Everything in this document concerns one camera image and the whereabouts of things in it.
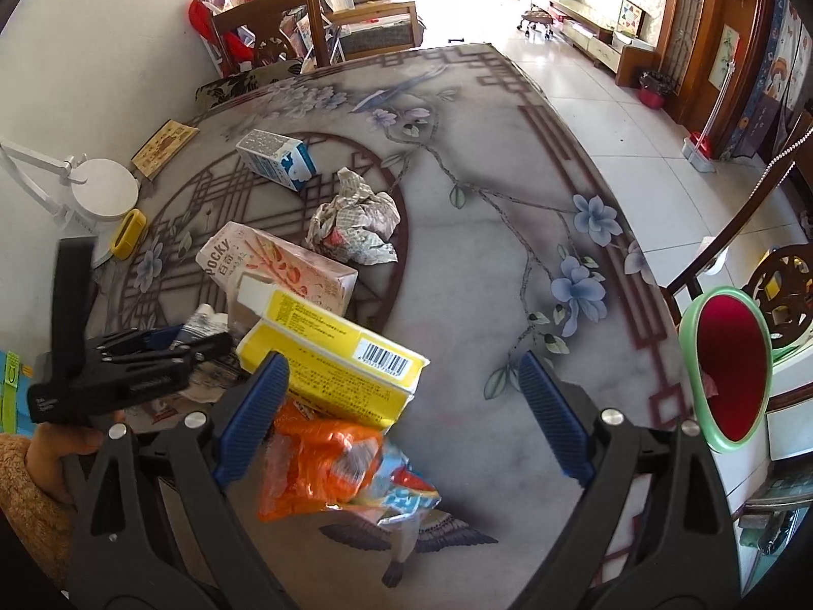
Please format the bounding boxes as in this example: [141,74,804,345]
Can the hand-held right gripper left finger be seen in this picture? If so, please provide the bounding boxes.
[69,351,299,610]

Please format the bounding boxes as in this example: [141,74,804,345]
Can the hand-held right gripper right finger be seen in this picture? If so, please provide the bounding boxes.
[517,351,744,610]

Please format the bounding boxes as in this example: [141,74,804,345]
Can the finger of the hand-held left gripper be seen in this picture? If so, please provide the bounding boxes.
[113,331,233,373]
[87,326,189,357]

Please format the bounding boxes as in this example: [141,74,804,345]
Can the crushed printed paper cup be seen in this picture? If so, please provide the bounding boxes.
[184,303,231,338]

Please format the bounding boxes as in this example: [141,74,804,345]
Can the orange plastic bag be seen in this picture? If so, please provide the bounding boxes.
[257,397,385,522]

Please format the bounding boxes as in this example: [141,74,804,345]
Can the yellow medicine box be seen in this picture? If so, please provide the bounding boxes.
[235,273,429,430]

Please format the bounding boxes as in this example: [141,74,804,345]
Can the pink white snack box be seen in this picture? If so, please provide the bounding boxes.
[196,221,358,319]

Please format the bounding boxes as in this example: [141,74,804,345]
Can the blue red snack wrapper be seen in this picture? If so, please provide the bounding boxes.
[356,438,442,528]

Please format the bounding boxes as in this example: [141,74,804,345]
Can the red bucket green rim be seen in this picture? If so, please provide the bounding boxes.
[676,286,776,455]

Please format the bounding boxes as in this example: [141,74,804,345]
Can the newspaper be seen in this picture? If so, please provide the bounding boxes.
[305,167,401,266]

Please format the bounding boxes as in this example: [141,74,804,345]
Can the white blue milk carton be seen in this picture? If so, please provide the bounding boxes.
[235,129,317,193]

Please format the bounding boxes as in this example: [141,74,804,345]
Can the person's left hand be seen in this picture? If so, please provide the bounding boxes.
[25,425,108,504]

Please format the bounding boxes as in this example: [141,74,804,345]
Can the yellow plastic holder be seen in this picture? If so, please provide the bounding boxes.
[110,208,148,259]

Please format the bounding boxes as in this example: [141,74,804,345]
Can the blue green notebook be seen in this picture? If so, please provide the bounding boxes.
[0,348,36,423]

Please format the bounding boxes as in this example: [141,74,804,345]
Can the white desk lamp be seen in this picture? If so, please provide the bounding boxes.
[0,136,141,233]

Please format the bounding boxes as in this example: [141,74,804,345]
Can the yellow brown book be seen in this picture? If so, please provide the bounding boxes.
[131,119,198,180]

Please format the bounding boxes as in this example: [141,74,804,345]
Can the floral seat cushion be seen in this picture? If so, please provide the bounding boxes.
[194,60,319,116]

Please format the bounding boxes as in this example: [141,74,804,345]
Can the carved wooden dining chair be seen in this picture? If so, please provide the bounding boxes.
[661,111,813,395]
[209,0,337,77]

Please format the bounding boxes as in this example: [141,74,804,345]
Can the red bag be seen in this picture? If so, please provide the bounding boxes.
[189,0,255,61]

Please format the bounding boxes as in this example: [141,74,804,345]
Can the red floor bin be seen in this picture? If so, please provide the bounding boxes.
[637,70,674,110]

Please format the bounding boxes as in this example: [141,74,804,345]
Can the wooden sofa with cushions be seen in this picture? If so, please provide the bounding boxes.
[314,0,426,55]

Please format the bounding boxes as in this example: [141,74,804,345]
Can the low television cabinet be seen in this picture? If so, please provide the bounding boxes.
[534,0,655,86]

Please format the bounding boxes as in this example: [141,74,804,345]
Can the round stool on wheels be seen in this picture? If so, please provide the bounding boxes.
[517,8,553,39]

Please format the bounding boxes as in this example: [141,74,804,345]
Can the printed door curtain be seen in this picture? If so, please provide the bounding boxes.
[721,0,813,160]

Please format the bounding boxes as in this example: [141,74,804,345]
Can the colourful geometric framed picture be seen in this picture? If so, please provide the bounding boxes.
[616,0,647,39]

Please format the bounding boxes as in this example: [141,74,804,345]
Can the white dustpan with handle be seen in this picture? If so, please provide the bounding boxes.
[681,57,738,172]

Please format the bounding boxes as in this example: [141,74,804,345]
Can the white bead chain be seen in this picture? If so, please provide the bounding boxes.
[695,120,813,277]

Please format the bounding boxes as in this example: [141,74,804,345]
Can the flower wall painting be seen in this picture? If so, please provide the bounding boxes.
[710,24,743,88]

